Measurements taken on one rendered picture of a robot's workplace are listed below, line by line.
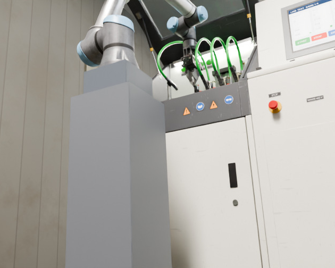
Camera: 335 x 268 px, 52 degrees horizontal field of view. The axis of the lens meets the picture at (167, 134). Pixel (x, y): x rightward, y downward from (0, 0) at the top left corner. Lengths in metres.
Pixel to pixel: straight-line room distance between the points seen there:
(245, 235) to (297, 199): 0.24
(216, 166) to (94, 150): 0.58
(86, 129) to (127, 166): 0.21
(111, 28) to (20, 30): 2.13
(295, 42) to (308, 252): 0.98
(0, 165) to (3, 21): 1.21
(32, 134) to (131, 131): 2.16
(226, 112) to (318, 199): 0.50
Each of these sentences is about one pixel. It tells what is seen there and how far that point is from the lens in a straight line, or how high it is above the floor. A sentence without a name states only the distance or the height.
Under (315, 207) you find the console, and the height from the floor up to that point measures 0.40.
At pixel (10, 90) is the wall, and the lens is 3.10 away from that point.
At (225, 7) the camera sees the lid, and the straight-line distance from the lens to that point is 2.18.
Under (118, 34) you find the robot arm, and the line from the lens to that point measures 1.30.
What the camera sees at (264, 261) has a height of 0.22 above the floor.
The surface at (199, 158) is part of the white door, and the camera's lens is 1.51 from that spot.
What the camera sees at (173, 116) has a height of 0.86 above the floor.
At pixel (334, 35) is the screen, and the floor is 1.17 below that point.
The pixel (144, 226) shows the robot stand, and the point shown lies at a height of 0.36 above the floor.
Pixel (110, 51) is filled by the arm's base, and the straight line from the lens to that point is 1.27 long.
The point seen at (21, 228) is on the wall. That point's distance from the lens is 3.00.
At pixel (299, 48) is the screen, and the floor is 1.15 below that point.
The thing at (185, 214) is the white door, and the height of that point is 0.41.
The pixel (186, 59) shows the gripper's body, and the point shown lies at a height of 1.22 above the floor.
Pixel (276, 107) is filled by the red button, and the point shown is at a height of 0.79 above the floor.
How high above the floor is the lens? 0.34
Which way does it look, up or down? 16 degrees up
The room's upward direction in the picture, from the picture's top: 3 degrees counter-clockwise
